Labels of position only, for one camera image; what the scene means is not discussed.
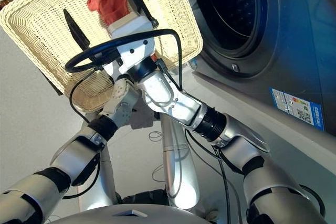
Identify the small blue white sticker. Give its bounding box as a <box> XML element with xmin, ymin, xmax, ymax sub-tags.
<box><xmin>187</xmin><ymin>57</ymin><xmax>201</xmax><ymax>70</ymax></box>

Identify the large blue energy label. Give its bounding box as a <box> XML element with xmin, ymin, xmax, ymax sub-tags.
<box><xmin>269</xmin><ymin>87</ymin><xmax>326</xmax><ymax>132</ymax></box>

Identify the grey washing machine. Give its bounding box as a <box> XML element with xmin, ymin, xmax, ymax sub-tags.
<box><xmin>178</xmin><ymin>0</ymin><xmax>336</xmax><ymax>183</ymax></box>

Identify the pale woven basket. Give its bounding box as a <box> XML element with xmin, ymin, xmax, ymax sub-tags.
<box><xmin>0</xmin><ymin>0</ymin><xmax>204</xmax><ymax>113</ymax></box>

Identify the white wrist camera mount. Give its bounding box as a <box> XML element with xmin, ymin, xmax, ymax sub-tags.
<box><xmin>103</xmin><ymin>62</ymin><xmax>124</xmax><ymax>84</ymax></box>
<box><xmin>108</xmin><ymin>15</ymin><xmax>156</xmax><ymax>74</ymax></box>

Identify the silver robot torso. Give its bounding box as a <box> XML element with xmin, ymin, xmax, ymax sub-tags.
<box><xmin>52</xmin><ymin>188</ymin><xmax>213</xmax><ymax>224</ymax></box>

